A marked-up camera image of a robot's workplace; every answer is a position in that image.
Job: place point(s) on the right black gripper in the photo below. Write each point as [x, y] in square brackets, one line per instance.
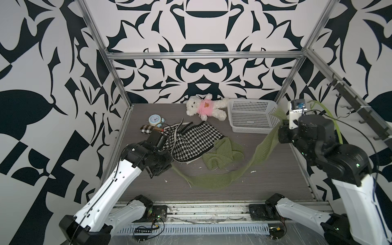
[284, 137]

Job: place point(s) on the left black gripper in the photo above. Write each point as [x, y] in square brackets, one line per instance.
[169, 160]

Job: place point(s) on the green knitted scarf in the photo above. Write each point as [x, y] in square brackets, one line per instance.
[226, 152]

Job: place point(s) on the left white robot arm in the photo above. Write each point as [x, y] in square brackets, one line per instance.
[96, 222]

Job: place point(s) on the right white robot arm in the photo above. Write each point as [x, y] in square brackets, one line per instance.
[349, 170]

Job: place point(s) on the white plastic basket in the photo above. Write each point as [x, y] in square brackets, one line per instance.
[252, 116]

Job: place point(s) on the plaid beige pouch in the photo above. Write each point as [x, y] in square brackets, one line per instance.
[148, 129]

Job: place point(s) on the small blue alarm clock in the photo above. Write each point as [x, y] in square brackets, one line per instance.
[156, 120]

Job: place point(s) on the houndstooth black white garment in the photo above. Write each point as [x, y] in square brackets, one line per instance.
[187, 142]

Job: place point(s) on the green plastic hanger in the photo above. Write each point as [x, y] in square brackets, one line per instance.
[329, 114]

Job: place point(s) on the white teddy bear pink shirt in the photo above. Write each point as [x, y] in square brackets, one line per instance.
[207, 107]

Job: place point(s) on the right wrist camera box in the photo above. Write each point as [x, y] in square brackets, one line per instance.
[297, 108]

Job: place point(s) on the black wall hook rail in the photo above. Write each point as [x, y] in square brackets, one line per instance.
[369, 115]

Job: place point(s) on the white slotted cable duct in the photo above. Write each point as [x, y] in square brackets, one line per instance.
[198, 229]

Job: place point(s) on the aluminium frame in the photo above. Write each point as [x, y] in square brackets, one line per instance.
[163, 52]

